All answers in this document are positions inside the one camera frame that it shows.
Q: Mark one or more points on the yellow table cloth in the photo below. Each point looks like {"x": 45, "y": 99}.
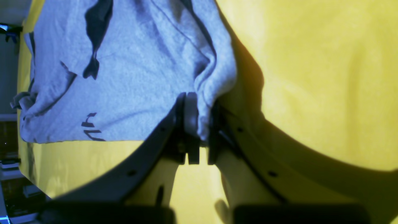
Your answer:
{"x": 322, "y": 71}

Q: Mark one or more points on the grey t-shirt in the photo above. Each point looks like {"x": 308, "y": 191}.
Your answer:
{"x": 111, "y": 70}

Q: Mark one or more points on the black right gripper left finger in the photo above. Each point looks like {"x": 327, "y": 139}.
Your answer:
{"x": 138, "y": 190}

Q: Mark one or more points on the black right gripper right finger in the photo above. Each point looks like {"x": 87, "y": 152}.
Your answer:
{"x": 273, "y": 179}

